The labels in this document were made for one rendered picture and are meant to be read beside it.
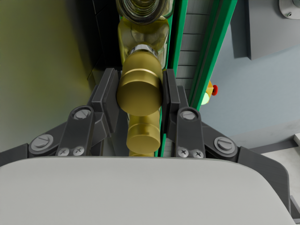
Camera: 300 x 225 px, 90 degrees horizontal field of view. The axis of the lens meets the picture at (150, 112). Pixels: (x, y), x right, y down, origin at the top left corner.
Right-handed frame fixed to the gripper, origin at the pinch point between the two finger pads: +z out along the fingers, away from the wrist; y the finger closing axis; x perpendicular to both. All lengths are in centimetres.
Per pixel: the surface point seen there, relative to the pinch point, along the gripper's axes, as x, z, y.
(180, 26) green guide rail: -0.5, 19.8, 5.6
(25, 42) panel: 1.1, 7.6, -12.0
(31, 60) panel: -0.6, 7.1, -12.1
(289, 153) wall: -197, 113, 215
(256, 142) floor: -199, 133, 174
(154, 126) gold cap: -4.7, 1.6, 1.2
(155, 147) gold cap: -6.2, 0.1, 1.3
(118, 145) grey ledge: -50, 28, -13
